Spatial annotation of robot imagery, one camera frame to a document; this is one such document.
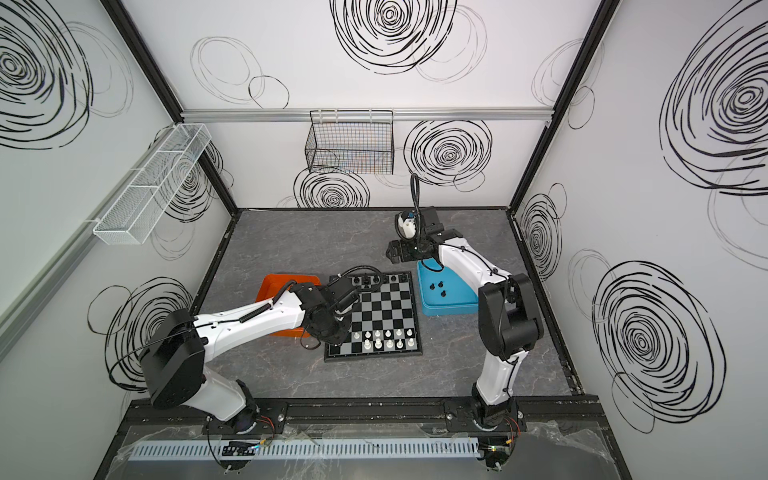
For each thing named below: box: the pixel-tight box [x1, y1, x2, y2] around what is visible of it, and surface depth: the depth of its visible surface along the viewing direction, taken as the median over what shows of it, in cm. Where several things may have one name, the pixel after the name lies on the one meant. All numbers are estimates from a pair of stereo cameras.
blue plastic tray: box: [416, 258, 479, 317], surface depth 96 cm
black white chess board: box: [324, 271, 423, 362], surface depth 88 cm
